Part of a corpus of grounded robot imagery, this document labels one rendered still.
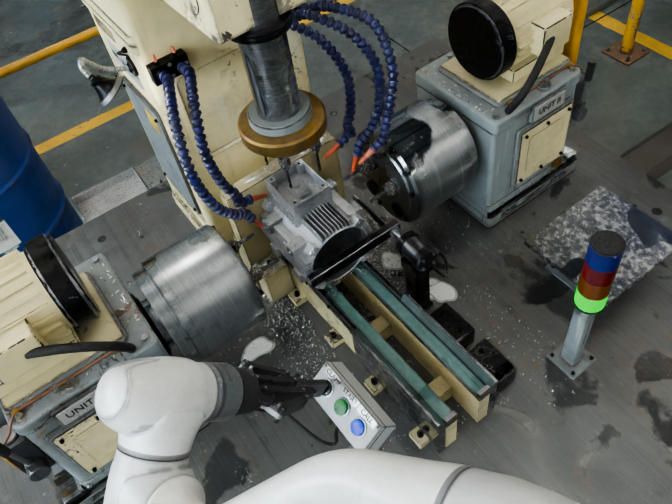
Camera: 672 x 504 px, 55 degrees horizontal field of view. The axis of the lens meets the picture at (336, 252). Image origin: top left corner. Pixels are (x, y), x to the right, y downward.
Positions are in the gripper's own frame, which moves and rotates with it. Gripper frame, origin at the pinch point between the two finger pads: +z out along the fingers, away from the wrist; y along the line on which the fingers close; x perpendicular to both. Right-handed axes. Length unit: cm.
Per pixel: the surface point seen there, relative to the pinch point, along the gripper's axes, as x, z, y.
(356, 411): -1.7, 4.7, -7.8
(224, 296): 0.8, -2.5, 27.3
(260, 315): 2.9, 7.6, 24.9
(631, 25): -135, 234, 108
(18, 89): 76, 80, 332
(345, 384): -3.4, 4.9, -2.8
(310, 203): -20.8, 13.9, 35.3
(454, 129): -51, 37, 30
